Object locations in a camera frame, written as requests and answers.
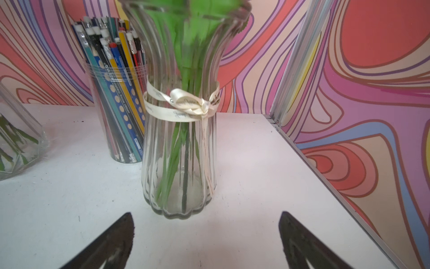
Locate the small clear glass vase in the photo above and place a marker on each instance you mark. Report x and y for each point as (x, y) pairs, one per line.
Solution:
(23, 140)

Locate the ribbed glass vase with ribbon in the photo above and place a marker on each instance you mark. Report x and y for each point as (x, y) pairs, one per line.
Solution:
(179, 162)

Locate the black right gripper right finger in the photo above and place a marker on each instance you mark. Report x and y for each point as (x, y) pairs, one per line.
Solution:
(303, 250)

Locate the clear pencil cup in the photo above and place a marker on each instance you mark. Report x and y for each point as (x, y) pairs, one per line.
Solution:
(116, 72)

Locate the aluminium frame rail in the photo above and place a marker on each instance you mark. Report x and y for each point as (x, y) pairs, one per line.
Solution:
(303, 60)

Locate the blue rose bouquet right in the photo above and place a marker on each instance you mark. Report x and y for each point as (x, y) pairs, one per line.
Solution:
(198, 32)

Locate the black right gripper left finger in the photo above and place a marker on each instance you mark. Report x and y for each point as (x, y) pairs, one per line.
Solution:
(110, 250)

